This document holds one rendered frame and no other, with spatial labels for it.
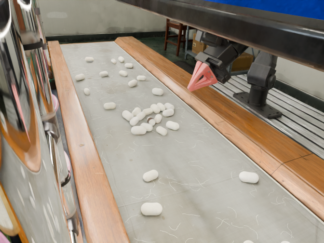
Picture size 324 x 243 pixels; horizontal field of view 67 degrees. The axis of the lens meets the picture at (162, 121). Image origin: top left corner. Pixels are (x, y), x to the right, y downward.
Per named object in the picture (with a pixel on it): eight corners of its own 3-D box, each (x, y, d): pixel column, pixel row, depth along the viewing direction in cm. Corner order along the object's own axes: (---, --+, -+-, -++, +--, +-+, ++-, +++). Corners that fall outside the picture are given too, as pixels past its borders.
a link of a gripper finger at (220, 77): (191, 88, 61) (219, 61, 61) (178, 78, 67) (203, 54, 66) (203, 104, 65) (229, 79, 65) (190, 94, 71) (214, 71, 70)
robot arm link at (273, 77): (272, 75, 80) (279, 72, 84) (248, 69, 86) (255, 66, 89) (267, 93, 84) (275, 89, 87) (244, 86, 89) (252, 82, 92)
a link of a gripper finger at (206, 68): (186, 85, 63) (213, 59, 63) (174, 75, 69) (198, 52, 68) (199, 101, 67) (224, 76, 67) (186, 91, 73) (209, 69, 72)
